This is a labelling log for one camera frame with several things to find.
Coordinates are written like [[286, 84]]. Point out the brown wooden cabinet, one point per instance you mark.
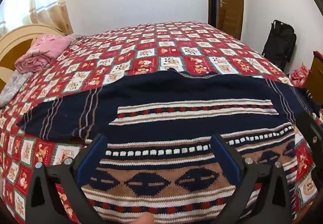
[[316, 75]]

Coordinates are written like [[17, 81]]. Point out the person's left hand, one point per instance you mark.
[[144, 219]]

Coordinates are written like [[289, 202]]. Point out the grey floral pillow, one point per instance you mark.
[[12, 87]]

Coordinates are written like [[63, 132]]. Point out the black suitcase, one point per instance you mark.
[[280, 39]]

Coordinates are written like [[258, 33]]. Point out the red checked bag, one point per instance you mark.
[[300, 75]]

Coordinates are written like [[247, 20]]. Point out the grey striped pillow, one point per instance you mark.
[[78, 37]]

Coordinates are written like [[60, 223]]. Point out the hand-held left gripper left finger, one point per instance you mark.
[[93, 158]]

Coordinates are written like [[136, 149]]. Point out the pink folded blanket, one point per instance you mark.
[[43, 50]]

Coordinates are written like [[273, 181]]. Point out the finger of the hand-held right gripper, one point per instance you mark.
[[310, 133]]

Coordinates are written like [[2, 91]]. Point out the cream wooden headboard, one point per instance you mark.
[[15, 39]]

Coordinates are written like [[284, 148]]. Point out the navy patterned knit sweater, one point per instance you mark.
[[176, 103]]

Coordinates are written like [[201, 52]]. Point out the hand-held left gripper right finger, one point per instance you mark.
[[227, 161]]

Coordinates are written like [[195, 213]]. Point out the red checked printed bedspread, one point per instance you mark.
[[176, 45]]

